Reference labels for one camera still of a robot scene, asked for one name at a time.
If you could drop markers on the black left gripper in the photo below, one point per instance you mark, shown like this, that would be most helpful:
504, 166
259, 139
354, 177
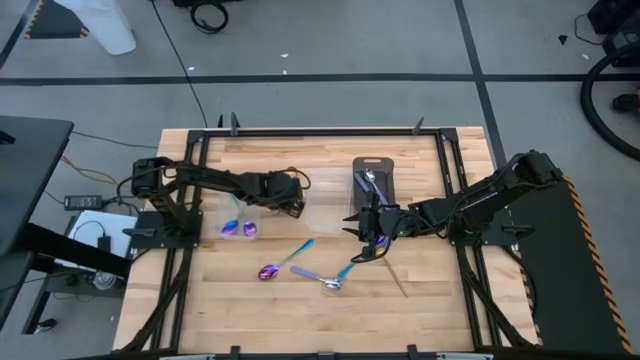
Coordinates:
285, 195

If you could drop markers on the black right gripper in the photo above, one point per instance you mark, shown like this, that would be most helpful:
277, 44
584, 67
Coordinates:
385, 222

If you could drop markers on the iridescent purple teal spoon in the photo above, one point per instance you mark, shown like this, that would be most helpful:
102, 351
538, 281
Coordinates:
250, 229
268, 272
230, 228
345, 271

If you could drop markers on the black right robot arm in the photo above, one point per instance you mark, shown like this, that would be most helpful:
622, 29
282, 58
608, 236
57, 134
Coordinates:
480, 200

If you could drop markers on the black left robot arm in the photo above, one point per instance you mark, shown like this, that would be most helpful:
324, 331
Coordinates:
210, 179

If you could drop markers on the clear plastic bin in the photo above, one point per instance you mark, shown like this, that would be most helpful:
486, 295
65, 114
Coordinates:
327, 200
235, 242

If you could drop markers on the grey plastic bin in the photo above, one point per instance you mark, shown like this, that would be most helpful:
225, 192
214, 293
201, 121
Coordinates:
391, 180

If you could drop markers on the white panel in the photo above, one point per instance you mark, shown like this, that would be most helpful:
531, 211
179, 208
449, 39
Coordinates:
120, 230

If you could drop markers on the small black adapter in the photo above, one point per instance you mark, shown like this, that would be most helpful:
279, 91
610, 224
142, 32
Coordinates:
103, 244

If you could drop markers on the black power brick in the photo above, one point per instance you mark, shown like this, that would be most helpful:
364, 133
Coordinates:
82, 202

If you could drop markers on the black mat hazard stripe edge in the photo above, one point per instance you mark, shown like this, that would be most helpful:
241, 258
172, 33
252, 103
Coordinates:
560, 275

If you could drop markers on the white cone-shaped object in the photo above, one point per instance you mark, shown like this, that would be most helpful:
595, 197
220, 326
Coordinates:
105, 25

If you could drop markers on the black desk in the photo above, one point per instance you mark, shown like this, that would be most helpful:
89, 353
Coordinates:
30, 170

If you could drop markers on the small black hazard-edged mat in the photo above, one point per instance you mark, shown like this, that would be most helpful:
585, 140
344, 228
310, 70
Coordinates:
47, 22

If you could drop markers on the black and orange device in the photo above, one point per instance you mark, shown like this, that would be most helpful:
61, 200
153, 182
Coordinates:
625, 102

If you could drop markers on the black equipment case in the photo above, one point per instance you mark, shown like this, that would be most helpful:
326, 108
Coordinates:
622, 45

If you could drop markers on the black metal table frame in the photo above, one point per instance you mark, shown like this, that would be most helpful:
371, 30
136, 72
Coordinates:
325, 133

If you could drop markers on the black upright rig post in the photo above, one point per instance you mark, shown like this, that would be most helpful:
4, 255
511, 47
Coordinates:
234, 125
234, 353
412, 352
418, 126

